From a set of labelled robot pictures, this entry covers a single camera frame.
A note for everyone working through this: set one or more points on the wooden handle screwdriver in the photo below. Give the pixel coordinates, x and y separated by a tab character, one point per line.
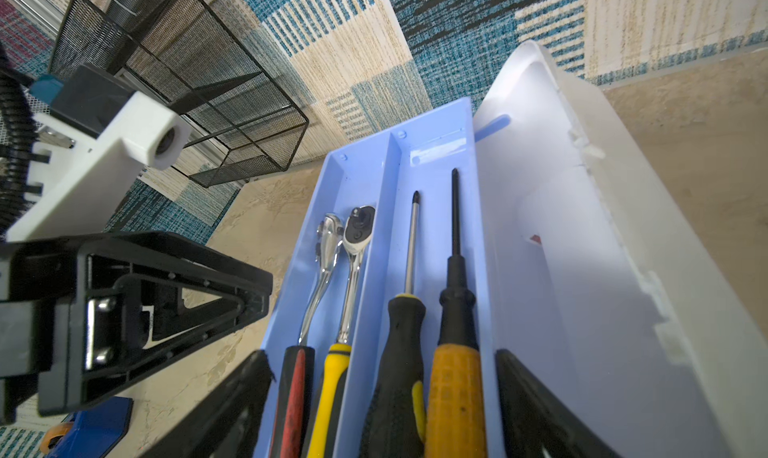
455	424

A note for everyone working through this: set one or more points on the black yellow screwdriver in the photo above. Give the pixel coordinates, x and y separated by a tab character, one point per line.
395	423

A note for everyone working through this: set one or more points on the blue tape dispenser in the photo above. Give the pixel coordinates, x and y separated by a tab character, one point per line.
89	433

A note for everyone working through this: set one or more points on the yellow handled pliers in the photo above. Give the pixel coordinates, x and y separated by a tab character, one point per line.
322	432

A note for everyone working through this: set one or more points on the white and blue toolbox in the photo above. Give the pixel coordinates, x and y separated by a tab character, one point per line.
582	265

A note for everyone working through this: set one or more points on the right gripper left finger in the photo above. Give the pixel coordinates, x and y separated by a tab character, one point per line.
226	423

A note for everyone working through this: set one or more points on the red handled pliers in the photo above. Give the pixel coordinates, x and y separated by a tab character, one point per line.
297	374

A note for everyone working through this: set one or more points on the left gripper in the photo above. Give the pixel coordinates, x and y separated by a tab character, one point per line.
75	354

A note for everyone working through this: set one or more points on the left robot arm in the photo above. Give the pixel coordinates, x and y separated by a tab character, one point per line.
85	313

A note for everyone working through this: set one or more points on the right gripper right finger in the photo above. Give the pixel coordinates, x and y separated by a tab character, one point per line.
535	422

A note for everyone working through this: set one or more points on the black wire mesh shelf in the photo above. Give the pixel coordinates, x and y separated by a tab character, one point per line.
181	52

